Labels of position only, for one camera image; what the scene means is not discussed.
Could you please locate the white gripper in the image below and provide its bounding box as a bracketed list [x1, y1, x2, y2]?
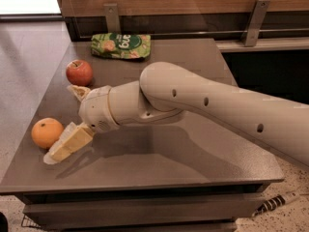
[43, 84, 119, 164]

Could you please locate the orange fruit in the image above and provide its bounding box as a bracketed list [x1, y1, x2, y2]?
[31, 118, 64, 149]

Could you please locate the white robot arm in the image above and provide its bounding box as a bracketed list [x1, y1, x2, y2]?
[43, 62, 309, 169]

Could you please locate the green rice chip bag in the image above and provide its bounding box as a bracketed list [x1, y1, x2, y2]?
[91, 33, 151, 60]

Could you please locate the red apple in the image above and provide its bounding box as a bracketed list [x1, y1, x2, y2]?
[66, 59, 93, 86]

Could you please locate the grey cabinet drawer front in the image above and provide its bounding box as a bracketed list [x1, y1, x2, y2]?
[24, 193, 263, 230]

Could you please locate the left metal wall bracket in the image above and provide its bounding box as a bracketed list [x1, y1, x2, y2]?
[103, 3, 121, 33]

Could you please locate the metal wall bracket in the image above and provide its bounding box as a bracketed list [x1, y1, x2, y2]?
[103, 3, 121, 33]
[241, 0, 270, 47]

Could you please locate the wire rack corner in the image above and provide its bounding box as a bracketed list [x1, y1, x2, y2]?
[21, 216, 41, 229]

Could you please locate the right metal wall bracket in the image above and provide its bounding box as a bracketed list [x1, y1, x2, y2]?
[241, 0, 270, 47]

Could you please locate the striped black white cable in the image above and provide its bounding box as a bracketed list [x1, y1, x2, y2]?
[251, 190, 300, 218]

